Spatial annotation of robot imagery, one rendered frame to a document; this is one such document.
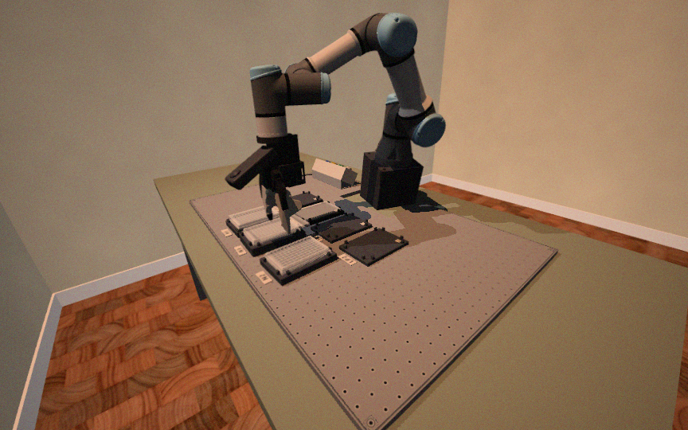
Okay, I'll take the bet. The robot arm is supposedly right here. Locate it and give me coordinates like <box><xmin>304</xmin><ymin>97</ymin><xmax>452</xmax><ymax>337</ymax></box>
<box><xmin>225</xmin><ymin>13</ymin><xmax>446</xmax><ymax>190</ymax></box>

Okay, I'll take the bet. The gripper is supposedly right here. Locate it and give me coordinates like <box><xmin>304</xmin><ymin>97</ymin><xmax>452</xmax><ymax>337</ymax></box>
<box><xmin>256</xmin><ymin>133</ymin><xmax>306</xmax><ymax>234</ymax></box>

